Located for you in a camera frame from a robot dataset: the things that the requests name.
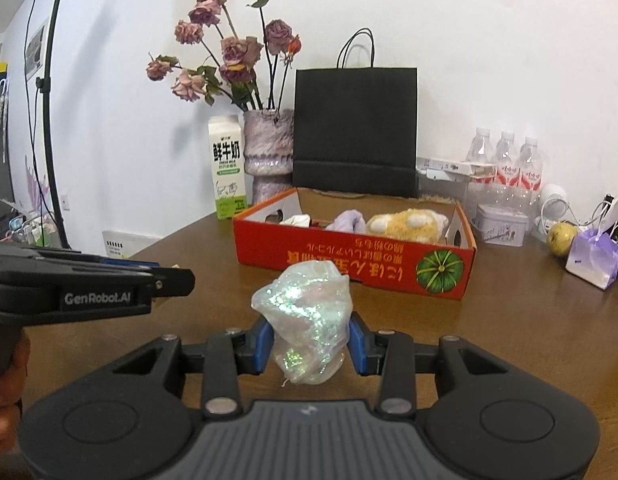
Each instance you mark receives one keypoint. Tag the wall poster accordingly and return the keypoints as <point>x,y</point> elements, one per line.
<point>35,50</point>

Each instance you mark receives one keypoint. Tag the white flat carton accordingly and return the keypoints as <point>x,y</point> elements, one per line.
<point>449,165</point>

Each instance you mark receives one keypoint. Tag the black light stand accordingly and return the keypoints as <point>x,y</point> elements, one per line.
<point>40,82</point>

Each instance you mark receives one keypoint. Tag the purple fluffy sock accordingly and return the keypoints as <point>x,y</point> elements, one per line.
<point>346,221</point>

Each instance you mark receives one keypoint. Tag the white face mask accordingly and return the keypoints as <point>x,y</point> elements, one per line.
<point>296,219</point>

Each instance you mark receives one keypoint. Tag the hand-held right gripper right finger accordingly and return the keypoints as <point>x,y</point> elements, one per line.
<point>356,345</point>

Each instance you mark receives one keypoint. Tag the silver tin box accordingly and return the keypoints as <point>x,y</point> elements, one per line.
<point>501,225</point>

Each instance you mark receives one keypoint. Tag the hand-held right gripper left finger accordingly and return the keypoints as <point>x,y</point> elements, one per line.
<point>265,347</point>

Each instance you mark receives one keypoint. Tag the clear plastic container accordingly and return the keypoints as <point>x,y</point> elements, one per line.
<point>441,187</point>

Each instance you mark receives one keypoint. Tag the white folded umbrella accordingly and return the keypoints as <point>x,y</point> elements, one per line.
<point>1,110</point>

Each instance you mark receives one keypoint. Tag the yellow green pear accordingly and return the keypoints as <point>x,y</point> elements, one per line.
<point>563,239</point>

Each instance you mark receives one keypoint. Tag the dried pink rose bouquet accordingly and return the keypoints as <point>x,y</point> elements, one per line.
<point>236,55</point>

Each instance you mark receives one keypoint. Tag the black paper bag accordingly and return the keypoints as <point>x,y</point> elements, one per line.
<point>356,135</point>

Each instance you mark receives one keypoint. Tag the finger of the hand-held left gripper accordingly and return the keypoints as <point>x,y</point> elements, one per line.
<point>174,281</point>
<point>129,264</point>

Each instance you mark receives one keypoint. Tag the white green milk carton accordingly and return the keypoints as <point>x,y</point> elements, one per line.
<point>228,170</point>

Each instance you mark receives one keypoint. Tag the iridescent plastic bag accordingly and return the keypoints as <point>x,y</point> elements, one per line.
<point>304,320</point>

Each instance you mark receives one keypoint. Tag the small white fan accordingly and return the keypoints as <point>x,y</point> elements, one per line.
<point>554,200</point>

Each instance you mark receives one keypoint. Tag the purple flower wall sticker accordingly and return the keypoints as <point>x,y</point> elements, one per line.
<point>36,185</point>

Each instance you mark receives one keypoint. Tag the white wall socket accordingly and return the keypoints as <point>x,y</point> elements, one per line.
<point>65,201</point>

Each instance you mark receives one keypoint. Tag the yellow plush pouch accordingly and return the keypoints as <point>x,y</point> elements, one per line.
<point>404,227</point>

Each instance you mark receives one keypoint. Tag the purple gift bag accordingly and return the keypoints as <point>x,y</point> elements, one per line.
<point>591,260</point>

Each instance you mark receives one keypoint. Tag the person's left hand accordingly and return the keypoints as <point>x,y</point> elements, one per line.
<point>9,390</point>

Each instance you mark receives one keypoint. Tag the orange cardboard box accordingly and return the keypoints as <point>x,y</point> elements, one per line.
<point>339,265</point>

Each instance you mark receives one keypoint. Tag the pink mottled vase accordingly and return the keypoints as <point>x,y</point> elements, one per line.
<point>266,145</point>

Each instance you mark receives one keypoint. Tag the white flat panel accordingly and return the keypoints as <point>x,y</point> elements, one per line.
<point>124,242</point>

